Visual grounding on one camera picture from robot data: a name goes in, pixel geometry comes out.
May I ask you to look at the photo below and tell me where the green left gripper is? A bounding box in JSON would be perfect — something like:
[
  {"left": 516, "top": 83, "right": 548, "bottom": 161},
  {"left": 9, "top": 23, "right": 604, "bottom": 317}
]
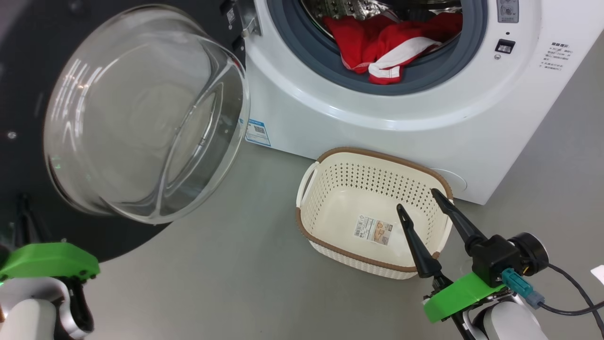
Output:
[{"left": 0, "top": 242, "right": 101, "bottom": 336}]

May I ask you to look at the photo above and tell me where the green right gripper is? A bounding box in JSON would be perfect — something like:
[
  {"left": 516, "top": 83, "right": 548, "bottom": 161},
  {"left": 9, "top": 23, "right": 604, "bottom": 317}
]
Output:
[{"left": 396, "top": 188, "right": 505, "bottom": 340}]

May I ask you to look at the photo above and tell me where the black glass washer door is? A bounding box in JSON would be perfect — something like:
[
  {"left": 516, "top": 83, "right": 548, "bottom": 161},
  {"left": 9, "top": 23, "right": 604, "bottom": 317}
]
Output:
[{"left": 0, "top": 0, "right": 251, "bottom": 263}]

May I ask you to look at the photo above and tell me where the red and white garment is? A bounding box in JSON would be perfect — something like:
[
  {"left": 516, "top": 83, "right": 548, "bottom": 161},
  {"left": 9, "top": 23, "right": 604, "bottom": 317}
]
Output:
[{"left": 322, "top": 12, "right": 464, "bottom": 85}]

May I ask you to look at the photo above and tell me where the printed product label sticker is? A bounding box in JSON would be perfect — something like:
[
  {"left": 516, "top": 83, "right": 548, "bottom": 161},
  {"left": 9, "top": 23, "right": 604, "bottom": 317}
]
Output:
[{"left": 354, "top": 215, "right": 392, "bottom": 246}]

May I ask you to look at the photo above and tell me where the cream laundry basket brown rim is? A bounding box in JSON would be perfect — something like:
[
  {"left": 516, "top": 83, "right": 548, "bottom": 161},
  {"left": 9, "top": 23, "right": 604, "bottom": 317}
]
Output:
[{"left": 296, "top": 147, "right": 454, "bottom": 280}]

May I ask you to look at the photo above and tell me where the white front-load washing machine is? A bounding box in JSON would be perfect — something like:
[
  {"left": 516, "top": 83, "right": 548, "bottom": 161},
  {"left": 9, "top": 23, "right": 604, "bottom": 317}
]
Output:
[{"left": 226, "top": 0, "right": 604, "bottom": 206}]

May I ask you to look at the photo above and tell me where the round drain filter cover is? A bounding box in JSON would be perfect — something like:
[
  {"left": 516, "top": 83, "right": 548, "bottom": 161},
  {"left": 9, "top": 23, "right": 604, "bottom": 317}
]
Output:
[{"left": 429, "top": 168, "right": 468, "bottom": 192}]

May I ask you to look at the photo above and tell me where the blue energy label sticker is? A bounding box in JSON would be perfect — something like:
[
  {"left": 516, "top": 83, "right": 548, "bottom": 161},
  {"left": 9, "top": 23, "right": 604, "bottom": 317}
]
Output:
[{"left": 244, "top": 118, "right": 272, "bottom": 147}]

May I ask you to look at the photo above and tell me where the grey warning sticker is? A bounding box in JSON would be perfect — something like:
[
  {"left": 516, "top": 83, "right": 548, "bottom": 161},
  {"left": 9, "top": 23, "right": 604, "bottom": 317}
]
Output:
[{"left": 496, "top": 0, "right": 520, "bottom": 23}]

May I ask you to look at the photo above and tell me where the teal right cable connector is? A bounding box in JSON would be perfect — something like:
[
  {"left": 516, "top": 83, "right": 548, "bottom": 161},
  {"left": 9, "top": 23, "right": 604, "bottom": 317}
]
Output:
[{"left": 501, "top": 268, "right": 545, "bottom": 310}]

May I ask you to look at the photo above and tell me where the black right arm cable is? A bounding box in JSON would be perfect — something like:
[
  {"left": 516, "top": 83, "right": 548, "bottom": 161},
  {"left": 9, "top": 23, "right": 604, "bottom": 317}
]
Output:
[{"left": 538, "top": 262, "right": 604, "bottom": 336}]

